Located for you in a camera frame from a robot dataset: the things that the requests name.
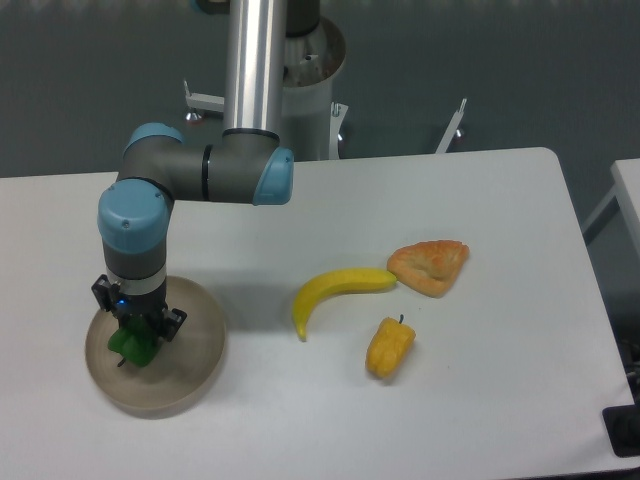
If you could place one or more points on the beige round plate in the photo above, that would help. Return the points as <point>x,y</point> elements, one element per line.
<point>180,373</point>

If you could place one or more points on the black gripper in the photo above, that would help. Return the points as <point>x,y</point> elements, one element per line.
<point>163,322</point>

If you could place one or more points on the toy pastry bread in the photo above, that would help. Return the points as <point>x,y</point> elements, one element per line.
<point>430,267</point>

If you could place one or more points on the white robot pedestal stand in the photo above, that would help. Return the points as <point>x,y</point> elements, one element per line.
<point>311,119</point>

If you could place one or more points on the black device at table edge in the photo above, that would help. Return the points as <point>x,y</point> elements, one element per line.
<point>622,425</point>

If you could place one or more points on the yellow toy pepper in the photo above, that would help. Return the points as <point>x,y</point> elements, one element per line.
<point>389,346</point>

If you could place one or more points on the yellow toy banana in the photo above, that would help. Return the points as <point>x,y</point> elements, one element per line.
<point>336,282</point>

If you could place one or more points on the green toy pepper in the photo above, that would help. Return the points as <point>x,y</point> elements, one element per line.
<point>136,342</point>

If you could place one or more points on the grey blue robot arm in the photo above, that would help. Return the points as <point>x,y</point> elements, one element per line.
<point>248,167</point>

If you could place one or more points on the white side table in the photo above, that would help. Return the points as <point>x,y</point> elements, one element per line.
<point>622,197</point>

